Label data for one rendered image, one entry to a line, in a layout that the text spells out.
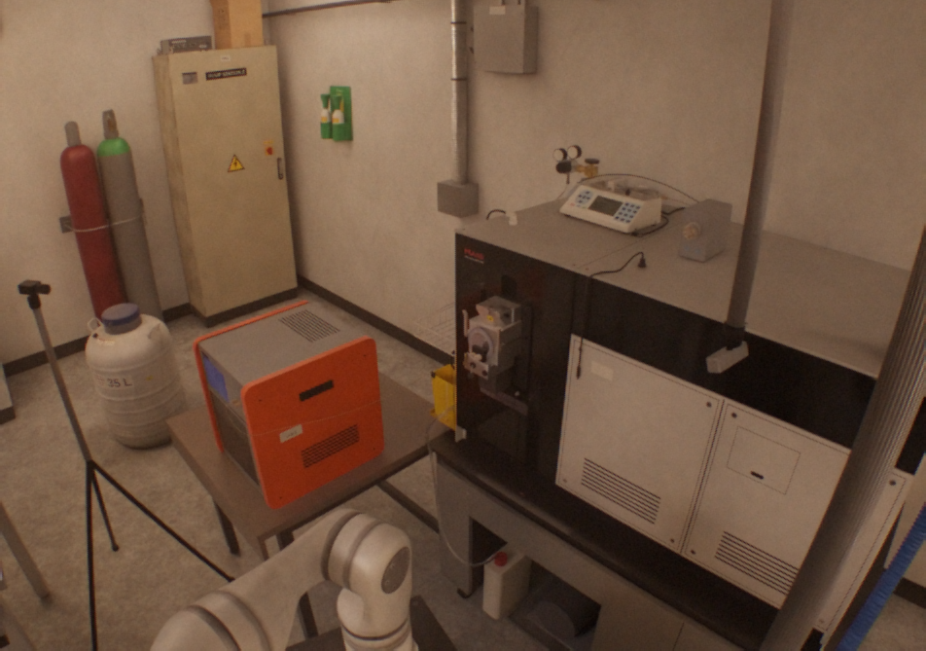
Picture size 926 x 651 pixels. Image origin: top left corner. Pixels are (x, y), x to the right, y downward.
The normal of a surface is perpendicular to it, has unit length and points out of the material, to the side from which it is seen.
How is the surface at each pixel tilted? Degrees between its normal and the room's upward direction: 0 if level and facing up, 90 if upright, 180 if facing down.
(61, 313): 90
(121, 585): 0
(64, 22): 90
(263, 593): 32
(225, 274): 90
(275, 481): 90
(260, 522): 0
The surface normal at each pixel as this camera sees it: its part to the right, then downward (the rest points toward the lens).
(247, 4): 0.70, 0.31
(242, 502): 0.00, -0.91
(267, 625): 0.79, -0.47
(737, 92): -0.71, 0.29
